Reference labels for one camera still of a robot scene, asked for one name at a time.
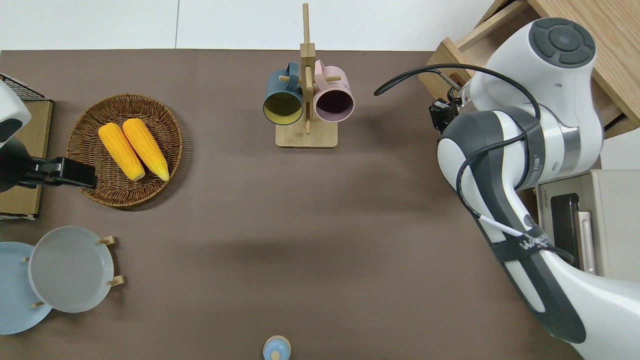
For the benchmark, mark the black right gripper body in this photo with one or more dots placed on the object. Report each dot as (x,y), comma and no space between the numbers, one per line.
(441,115)

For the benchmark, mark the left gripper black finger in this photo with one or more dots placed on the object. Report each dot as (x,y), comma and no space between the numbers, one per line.
(77,173)

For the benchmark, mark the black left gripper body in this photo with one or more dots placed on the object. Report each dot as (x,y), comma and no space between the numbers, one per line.
(20,170)

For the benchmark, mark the light wooden drawer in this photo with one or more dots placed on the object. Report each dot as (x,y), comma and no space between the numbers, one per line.
(450,55)

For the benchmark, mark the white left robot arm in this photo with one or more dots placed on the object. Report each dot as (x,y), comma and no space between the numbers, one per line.
(10,110)

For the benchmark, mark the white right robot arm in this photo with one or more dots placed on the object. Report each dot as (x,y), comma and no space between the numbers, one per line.
(600,310)

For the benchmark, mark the brown wicker basket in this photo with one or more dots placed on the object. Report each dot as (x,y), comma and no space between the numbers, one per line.
(90,130)

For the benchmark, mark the yellow corn cob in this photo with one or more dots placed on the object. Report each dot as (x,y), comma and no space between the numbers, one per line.
(146,147)
(121,150)

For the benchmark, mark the grey plate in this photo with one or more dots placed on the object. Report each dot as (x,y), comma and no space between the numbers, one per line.
(70,270)

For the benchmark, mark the pink mug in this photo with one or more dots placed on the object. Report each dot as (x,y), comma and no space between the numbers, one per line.
(337,85)

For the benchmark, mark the wooden plate rack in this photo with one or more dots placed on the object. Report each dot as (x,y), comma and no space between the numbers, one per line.
(119,280)

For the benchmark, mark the light blue plate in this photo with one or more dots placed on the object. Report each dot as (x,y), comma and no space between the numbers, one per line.
(12,300)

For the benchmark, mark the wooden mug rack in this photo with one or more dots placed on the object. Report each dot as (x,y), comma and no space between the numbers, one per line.
(306,136)

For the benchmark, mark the dark blue mug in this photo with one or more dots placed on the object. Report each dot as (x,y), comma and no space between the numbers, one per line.
(280,85)

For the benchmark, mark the brown table mat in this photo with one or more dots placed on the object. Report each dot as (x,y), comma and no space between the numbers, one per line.
(300,225)

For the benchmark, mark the wooden cabinet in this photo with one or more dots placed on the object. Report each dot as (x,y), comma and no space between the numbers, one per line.
(615,40)

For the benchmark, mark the white toaster oven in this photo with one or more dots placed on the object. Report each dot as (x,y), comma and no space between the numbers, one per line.
(615,220)

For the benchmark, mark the small blue cup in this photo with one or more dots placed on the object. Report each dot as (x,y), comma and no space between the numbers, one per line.
(276,348)

